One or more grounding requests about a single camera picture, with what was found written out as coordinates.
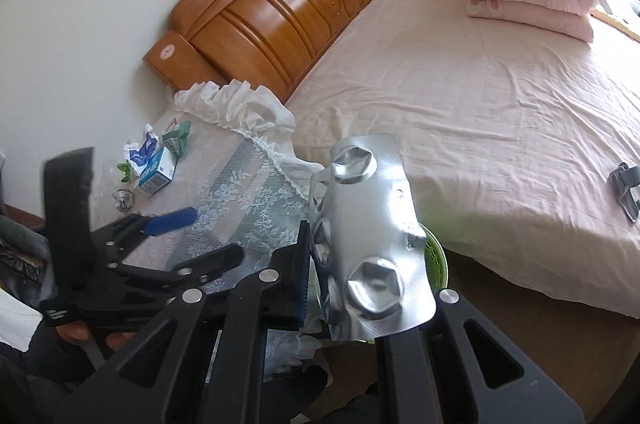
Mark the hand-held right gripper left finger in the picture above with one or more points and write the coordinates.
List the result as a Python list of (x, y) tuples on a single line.
[(303, 284)]

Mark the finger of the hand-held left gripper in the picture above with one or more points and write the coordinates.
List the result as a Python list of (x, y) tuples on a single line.
[(200, 266), (170, 221)]

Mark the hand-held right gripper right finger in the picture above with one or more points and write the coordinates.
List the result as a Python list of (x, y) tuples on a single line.
[(400, 354)]

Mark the silver blister pack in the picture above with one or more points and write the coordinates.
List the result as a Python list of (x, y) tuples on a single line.
[(380, 224)]

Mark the green plastic basket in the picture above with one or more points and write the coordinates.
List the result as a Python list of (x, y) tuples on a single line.
[(435, 259)]

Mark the person's left forearm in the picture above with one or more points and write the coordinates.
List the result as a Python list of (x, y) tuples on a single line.
[(55, 364)]

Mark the person's left hand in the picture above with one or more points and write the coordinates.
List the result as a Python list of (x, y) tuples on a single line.
[(75, 335)]

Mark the small blue white carton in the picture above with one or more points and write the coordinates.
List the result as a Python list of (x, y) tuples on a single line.
[(157, 174)]

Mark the crumpled clear wrapper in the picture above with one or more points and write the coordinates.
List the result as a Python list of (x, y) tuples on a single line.
[(123, 198)]

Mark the dark padded jacket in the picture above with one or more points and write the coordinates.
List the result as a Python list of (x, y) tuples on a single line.
[(20, 264)]

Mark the small green wrapper scrap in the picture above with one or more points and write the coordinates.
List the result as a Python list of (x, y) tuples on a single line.
[(125, 168)]

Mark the person's dark trouser leg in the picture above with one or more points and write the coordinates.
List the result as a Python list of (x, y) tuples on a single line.
[(345, 404)]

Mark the crumpled blue white wrapper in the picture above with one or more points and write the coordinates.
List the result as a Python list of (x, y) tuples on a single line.
[(145, 148)]

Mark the large crumpled green wrapper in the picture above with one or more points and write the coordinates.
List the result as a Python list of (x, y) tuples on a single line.
[(177, 138)]

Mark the carved wooden headboard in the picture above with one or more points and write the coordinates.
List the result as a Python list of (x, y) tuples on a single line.
[(280, 13)]

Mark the bed with pink sheet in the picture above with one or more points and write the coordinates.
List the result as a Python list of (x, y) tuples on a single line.
[(475, 113)]

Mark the grey plastic clip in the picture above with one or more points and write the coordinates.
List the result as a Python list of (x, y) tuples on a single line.
[(625, 191)]

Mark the folded pink blanket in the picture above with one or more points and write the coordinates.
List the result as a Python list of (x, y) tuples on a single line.
[(525, 11)]

